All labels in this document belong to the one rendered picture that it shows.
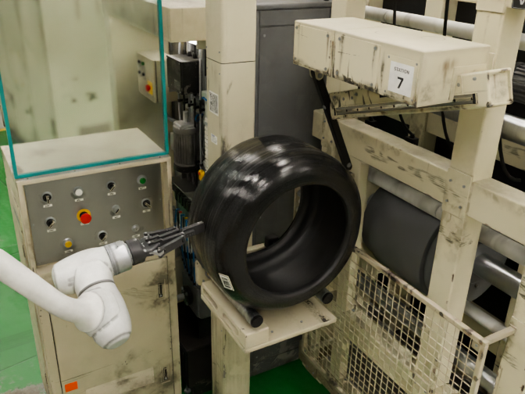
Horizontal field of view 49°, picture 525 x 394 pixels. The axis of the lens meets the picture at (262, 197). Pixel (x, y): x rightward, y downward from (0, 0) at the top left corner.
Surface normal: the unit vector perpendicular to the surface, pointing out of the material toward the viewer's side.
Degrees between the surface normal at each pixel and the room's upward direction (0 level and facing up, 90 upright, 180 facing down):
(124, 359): 89
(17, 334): 0
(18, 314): 0
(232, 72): 90
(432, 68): 90
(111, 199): 90
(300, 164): 43
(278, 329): 0
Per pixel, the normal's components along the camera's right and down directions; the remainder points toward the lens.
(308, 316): 0.02, -0.91
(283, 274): -0.19, -0.83
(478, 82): -0.87, 0.19
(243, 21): 0.49, 0.37
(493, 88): 0.48, 0.07
